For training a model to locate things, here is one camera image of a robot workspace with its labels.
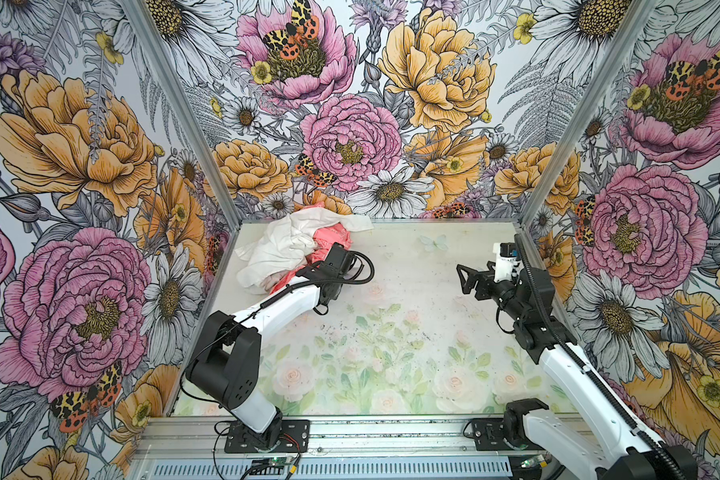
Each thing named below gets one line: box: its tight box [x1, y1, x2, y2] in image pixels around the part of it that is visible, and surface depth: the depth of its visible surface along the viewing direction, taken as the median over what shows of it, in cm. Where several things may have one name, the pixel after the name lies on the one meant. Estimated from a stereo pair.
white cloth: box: [235, 208, 374, 295], surface depth 99 cm
